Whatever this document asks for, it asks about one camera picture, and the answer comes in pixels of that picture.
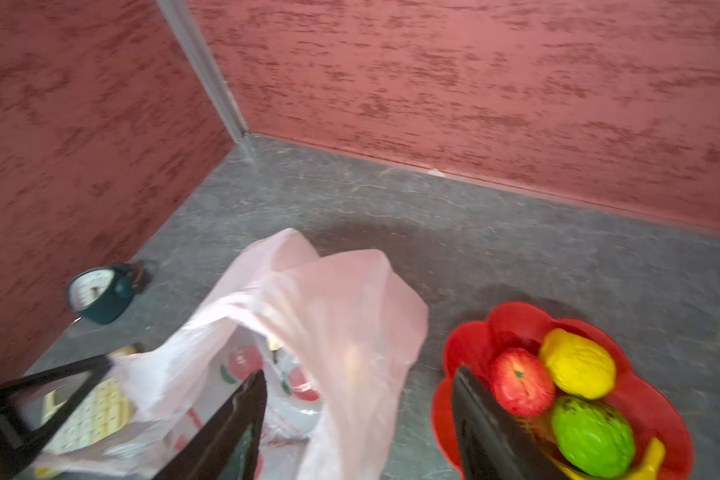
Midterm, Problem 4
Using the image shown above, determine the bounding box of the green alarm clock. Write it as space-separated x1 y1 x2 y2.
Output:
66 261 150 325

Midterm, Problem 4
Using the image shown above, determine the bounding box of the yellow fake banana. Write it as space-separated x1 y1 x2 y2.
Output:
547 437 666 480

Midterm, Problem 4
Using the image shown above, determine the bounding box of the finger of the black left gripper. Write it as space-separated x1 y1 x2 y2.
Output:
0 355 113 479

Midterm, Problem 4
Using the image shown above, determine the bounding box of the yellow fake lemon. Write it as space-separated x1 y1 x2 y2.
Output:
538 329 617 400

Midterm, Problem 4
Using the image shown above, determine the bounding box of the green fake fruit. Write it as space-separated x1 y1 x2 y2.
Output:
551 396 636 479

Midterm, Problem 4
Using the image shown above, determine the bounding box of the left back corner aluminium profile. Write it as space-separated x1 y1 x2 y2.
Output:
156 0 249 144

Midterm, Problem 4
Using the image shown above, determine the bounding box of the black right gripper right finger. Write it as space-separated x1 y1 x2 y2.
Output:
451 367 567 480

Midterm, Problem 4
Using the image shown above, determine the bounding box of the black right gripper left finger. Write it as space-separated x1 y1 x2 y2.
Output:
154 370 267 480

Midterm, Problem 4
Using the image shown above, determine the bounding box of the red fake apple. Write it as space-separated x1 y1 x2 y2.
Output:
488 348 555 417

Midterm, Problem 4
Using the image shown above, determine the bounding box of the red flower-shaped plastic plate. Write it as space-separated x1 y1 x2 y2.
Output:
431 302 694 479

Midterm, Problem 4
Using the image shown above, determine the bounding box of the yellow calculator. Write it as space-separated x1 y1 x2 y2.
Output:
33 344 141 479

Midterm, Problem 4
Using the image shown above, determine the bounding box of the pink plastic bag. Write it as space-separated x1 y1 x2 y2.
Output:
34 229 428 479

